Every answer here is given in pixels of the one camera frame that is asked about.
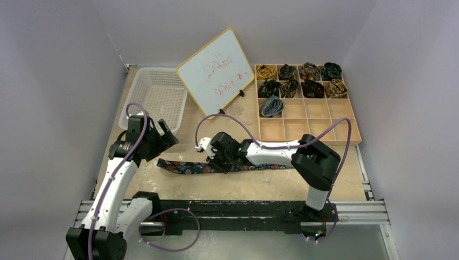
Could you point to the navy floral patterned tie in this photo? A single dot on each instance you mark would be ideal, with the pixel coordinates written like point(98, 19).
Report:
point(193, 168)

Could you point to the brown patterned rolled tie top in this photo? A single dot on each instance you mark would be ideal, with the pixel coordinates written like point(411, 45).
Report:
point(310, 71)

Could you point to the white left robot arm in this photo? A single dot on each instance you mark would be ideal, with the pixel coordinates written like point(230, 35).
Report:
point(104, 232)

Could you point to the black gold rolled tie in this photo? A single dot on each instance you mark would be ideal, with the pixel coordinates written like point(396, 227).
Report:
point(268, 88)

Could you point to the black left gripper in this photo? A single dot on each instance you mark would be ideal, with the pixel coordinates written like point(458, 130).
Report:
point(162, 145)

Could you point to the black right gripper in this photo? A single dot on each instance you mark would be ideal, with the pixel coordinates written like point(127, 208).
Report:
point(218, 156)

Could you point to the white plastic basket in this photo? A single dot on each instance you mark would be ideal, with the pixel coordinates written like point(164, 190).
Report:
point(161, 93)

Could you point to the white board with yellow frame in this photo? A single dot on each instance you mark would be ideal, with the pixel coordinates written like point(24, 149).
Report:
point(217, 73)

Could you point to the yellow rolled tie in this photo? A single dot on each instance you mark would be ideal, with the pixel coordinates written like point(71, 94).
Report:
point(265, 72)

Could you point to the dark olive rolled tie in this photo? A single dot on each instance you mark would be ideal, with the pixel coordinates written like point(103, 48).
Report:
point(288, 88)

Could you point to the orange brown rolled tie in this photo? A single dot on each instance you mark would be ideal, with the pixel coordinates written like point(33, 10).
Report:
point(336, 89)

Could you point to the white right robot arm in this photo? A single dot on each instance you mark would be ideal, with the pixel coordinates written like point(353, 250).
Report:
point(315, 162)

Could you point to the teal dark rolled tie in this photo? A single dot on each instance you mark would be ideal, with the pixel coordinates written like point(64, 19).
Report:
point(331, 71)

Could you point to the dark maroon rolled tie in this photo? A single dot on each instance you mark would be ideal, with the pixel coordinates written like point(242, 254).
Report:
point(312, 89)

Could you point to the grey rolled tie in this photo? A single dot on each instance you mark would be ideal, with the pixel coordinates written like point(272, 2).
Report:
point(272, 106)

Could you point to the wooden compartment tray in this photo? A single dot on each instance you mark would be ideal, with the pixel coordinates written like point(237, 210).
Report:
point(303, 115)

